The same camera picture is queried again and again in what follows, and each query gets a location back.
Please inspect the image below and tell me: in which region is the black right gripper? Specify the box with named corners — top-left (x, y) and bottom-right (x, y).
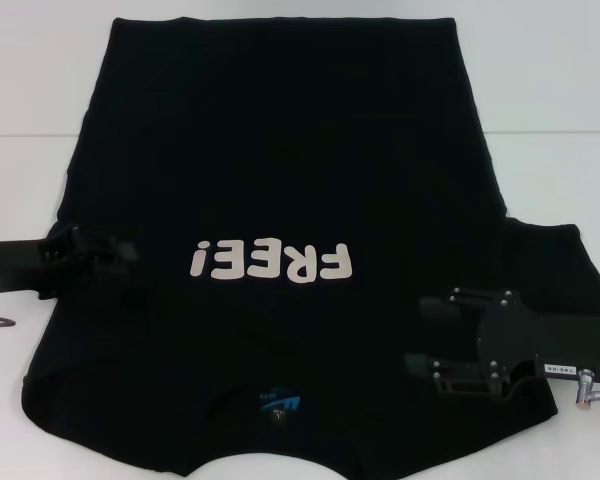
top-left (403, 286), bottom-right (600, 400)

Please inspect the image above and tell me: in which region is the black shirt with FREE print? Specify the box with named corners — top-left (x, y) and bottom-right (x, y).
top-left (20, 16), bottom-right (600, 480)

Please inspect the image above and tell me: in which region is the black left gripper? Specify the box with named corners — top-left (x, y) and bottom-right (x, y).
top-left (0, 225), bottom-right (141, 302)

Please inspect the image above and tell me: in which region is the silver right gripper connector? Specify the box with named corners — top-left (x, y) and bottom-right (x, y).
top-left (573, 368), bottom-right (599, 413)

